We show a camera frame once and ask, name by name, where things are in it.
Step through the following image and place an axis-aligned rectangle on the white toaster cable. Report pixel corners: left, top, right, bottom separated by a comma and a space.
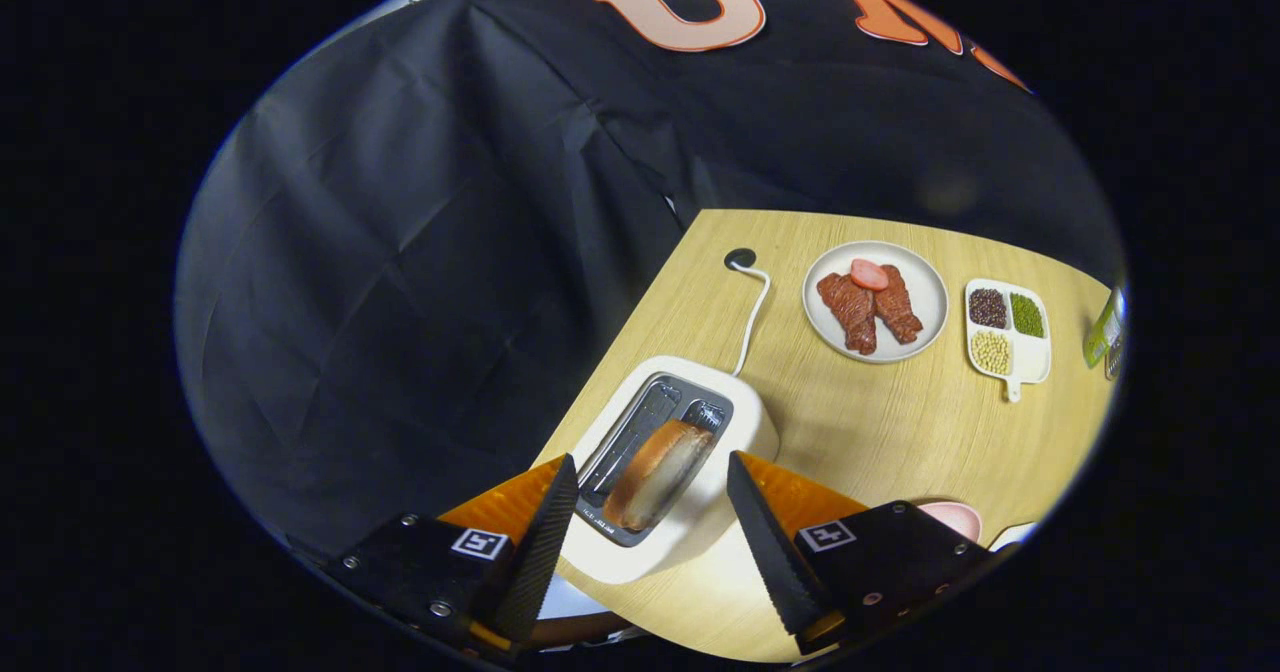
725, 248, 772, 378

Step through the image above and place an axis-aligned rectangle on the round pink plate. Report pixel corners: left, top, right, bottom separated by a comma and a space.
915, 500, 983, 545

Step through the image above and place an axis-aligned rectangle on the brown meat piece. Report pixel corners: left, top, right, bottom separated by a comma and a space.
817, 272, 878, 356
874, 265, 924, 345

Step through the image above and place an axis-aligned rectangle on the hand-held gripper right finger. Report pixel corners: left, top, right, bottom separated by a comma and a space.
727, 451, 1021, 656

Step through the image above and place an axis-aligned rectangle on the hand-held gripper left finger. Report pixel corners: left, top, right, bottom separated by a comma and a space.
325, 454, 581, 658

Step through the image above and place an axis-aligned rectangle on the pile of yellow soybeans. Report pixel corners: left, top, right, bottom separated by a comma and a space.
971, 330, 1013, 376

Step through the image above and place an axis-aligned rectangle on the white toaster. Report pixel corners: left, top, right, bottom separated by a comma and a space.
555, 355, 780, 586

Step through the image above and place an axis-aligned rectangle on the toasted bread slice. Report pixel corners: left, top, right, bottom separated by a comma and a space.
603, 418, 715, 533

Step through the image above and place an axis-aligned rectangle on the black backdrop cloth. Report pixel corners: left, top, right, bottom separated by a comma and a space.
175, 0, 1126, 563

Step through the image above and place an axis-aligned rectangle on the round grey plate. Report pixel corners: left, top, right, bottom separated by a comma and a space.
802, 241, 949, 365

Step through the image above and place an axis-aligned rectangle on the white divided dish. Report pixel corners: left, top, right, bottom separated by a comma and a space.
964, 278, 1052, 404

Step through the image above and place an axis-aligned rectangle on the silver bottle with green label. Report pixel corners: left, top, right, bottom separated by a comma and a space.
1083, 287, 1126, 369

